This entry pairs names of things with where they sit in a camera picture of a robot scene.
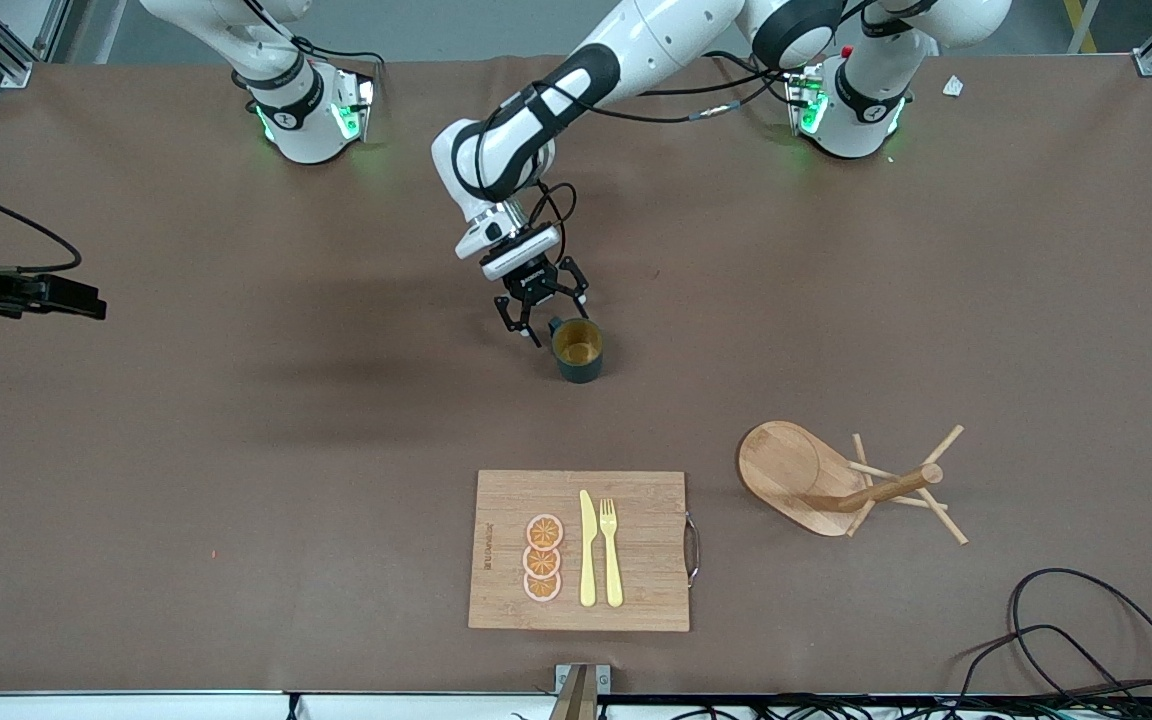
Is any dark teal cup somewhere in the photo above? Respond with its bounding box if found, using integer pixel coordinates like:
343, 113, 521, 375
547, 317, 606, 385

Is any wooden mug rack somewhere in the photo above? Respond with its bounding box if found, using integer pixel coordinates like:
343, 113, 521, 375
736, 420, 969, 546

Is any yellow plastic knife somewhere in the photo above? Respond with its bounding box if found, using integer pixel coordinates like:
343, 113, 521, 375
578, 489, 599, 608

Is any brown table mat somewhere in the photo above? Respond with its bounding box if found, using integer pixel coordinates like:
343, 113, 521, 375
0, 50, 1152, 697

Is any yellow plastic fork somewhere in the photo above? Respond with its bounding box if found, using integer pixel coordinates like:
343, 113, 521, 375
599, 498, 625, 609

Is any bamboo cutting board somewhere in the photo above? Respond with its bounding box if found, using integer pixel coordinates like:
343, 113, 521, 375
467, 469, 703, 633

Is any black arm base cable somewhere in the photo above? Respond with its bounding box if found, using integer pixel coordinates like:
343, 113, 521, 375
286, 38, 385, 103
701, 49, 799, 107

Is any metal mount bracket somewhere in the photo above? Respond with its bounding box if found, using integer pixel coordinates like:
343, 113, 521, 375
550, 663, 612, 720

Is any black looped cable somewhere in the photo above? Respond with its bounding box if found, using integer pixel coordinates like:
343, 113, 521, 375
954, 624, 1147, 703
1009, 568, 1152, 703

